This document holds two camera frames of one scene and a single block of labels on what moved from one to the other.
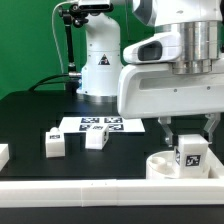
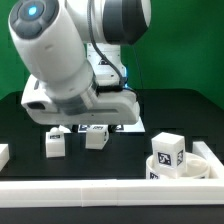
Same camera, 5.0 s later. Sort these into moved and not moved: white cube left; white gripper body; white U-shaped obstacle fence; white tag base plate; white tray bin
Moved: white gripper body; white tray bin
Not moved: white tag base plate; white cube left; white U-shaped obstacle fence
